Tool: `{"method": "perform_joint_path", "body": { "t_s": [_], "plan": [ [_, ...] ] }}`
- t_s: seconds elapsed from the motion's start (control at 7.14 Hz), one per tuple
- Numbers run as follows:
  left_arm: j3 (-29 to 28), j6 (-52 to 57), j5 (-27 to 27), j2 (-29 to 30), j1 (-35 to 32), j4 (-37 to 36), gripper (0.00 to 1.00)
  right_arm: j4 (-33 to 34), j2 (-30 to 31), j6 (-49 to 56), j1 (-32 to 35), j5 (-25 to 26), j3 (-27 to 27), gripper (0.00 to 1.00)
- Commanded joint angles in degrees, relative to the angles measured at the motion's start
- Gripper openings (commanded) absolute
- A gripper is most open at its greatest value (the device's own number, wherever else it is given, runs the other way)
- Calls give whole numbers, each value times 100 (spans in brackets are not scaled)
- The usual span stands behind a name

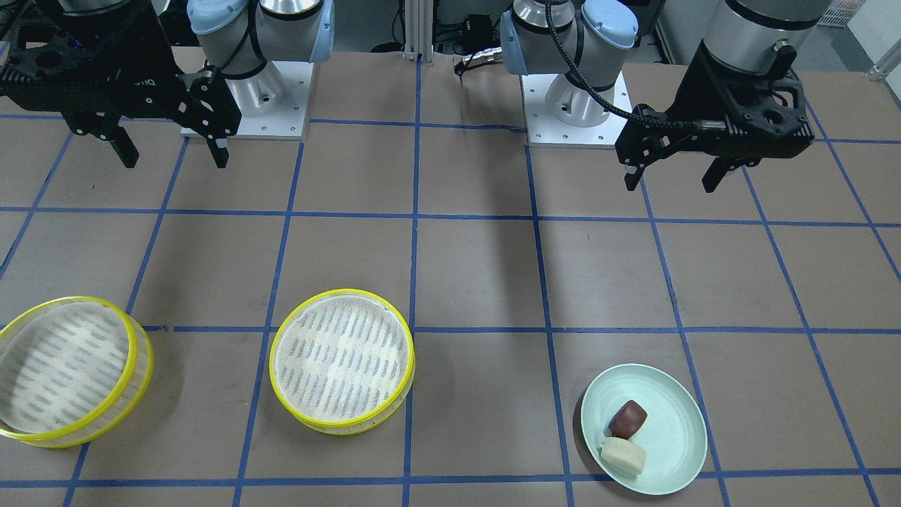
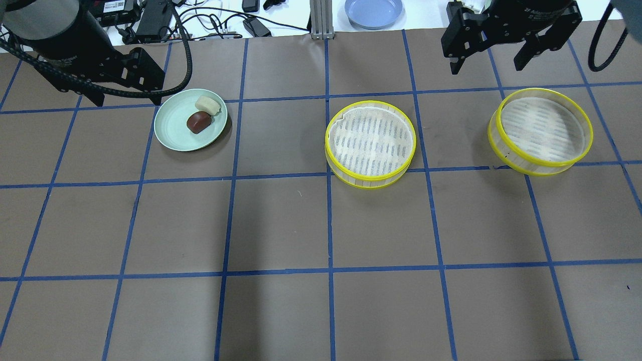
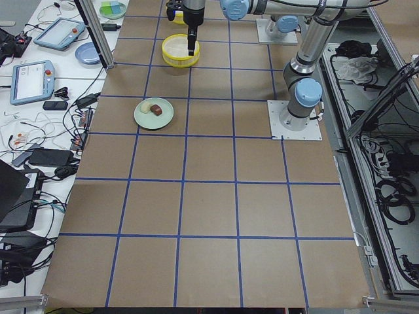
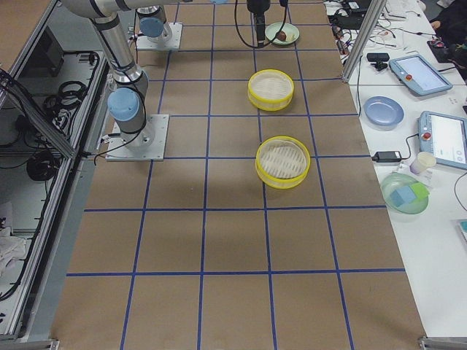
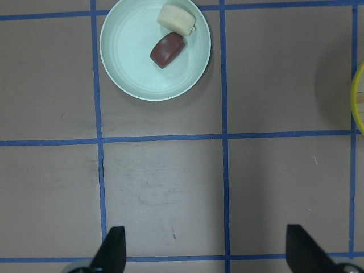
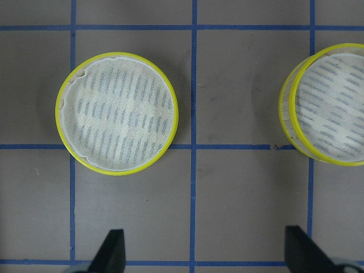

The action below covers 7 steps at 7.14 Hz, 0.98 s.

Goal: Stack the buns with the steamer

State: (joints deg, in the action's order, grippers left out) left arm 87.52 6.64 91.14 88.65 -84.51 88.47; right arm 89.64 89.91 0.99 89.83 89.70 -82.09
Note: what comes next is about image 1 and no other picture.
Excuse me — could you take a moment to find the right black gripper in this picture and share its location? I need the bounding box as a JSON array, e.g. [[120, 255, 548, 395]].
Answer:
[[2, 1, 241, 169]]

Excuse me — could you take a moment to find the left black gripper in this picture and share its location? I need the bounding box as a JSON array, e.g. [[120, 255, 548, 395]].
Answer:
[[615, 47, 815, 194]]

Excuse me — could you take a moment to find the yellow rimmed steamer basket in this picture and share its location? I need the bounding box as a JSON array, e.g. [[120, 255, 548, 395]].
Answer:
[[268, 288, 416, 436], [1, 296, 154, 449]]

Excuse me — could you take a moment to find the dark brown bun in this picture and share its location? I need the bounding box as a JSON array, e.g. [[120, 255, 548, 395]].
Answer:
[[607, 400, 649, 440]]

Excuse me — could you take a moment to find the cream white bun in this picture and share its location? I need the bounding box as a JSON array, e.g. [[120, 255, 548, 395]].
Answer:
[[599, 437, 647, 476]]

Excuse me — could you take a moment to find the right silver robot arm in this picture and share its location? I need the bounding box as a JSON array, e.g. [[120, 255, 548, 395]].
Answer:
[[2, 1, 334, 169]]

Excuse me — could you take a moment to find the black electronics box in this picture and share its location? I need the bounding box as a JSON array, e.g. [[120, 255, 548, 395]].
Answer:
[[448, 13, 498, 54]]

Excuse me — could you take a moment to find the pale green plate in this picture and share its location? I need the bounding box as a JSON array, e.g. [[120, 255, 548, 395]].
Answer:
[[579, 363, 708, 496]]

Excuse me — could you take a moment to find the robot black cable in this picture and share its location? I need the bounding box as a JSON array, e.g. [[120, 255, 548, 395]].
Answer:
[[453, 0, 726, 131]]

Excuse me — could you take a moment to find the aluminium frame post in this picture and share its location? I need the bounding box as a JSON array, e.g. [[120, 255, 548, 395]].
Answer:
[[402, 0, 437, 66]]

